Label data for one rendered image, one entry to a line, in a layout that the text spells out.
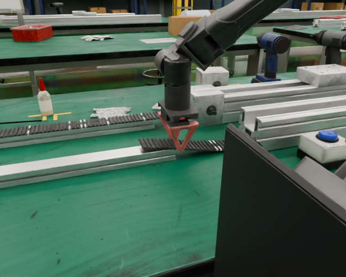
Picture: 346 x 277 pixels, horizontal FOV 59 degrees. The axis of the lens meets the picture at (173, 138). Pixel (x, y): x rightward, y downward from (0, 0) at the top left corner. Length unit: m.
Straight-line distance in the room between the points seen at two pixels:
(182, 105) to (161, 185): 0.17
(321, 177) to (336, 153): 0.51
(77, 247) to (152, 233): 0.12
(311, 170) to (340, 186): 0.02
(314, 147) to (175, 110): 0.31
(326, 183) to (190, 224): 0.35
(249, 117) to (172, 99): 0.24
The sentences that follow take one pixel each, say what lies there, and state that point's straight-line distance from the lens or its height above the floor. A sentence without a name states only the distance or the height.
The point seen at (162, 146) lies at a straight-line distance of 0.69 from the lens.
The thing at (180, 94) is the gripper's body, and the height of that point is 0.94.
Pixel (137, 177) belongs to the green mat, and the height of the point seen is 0.78.
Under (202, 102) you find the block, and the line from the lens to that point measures 0.86.
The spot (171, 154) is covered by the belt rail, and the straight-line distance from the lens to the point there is 0.71.
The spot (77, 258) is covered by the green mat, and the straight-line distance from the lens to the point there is 0.50.
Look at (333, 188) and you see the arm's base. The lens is 0.22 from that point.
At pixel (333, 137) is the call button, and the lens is 0.74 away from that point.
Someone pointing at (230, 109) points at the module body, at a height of 0.82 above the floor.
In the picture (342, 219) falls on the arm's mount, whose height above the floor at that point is 1.03.
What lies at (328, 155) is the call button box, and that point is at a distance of 0.72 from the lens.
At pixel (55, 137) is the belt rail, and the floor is 0.79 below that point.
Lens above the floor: 1.14
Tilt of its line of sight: 26 degrees down
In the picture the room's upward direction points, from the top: straight up
